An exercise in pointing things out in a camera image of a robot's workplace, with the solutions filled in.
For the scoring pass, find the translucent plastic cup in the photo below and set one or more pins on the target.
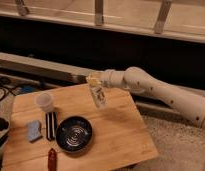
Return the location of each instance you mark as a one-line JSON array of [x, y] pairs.
[[45, 102]]

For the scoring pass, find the black striped rectangular object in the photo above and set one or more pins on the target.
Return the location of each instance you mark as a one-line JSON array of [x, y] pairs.
[[51, 125]]

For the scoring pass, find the blue sponge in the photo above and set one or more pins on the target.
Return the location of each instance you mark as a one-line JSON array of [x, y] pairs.
[[34, 130]]

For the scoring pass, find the red brown oblong object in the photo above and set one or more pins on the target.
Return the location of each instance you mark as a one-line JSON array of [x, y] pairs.
[[52, 160]]

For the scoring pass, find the black round bowl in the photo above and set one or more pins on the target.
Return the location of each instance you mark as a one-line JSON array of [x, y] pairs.
[[74, 134]]

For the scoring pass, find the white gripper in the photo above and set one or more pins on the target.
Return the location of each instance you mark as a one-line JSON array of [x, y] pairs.
[[98, 79]]

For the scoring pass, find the metal rail beam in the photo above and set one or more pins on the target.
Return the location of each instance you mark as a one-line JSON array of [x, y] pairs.
[[42, 67]]

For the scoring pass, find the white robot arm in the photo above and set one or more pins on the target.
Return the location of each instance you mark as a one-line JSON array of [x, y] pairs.
[[190, 104]]

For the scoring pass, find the wooden table board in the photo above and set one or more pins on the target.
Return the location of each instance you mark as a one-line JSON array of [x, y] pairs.
[[120, 136]]

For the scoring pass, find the black object at left edge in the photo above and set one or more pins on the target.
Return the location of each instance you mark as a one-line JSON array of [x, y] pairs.
[[4, 124]]

